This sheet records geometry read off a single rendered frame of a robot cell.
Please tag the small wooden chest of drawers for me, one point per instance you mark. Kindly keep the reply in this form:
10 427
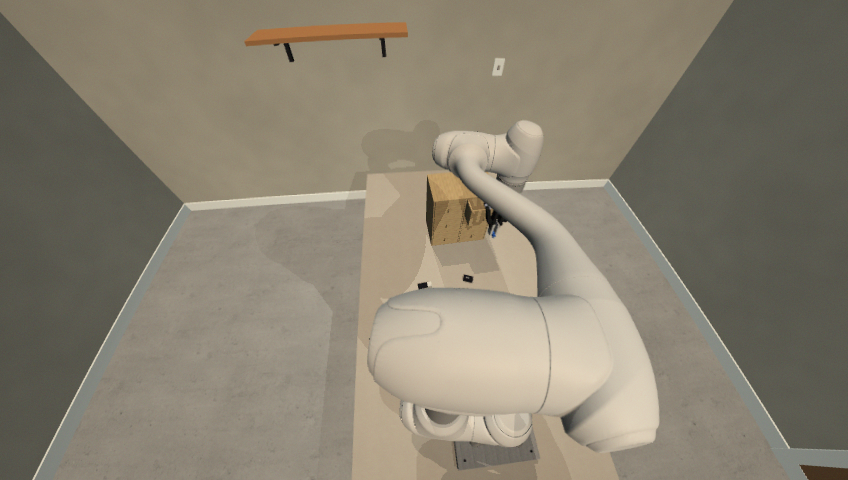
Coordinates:
444 187

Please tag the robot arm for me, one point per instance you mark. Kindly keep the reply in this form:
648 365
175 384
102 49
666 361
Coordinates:
572 352

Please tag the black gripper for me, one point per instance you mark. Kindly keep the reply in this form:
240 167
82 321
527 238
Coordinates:
491 220

